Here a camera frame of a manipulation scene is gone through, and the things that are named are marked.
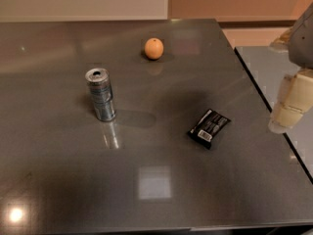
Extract silver drink can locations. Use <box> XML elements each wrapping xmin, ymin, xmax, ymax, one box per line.
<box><xmin>85</xmin><ymin>68</ymin><xmax>116</xmax><ymax>121</ymax></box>

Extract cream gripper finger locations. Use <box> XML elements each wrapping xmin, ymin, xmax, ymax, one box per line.
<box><xmin>268</xmin><ymin>68</ymin><xmax>313</xmax><ymax>134</ymax></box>

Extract black snack packet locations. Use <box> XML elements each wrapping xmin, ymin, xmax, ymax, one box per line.
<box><xmin>188</xmin><ymin>109</ymin><xmax>231</xmax><ymax>150</ymax></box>

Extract orange fruit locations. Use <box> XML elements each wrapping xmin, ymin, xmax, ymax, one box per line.
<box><xmin>144</xmin><ymin>38</ymin><xmax>164</xmax><ymax>60</ymax></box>

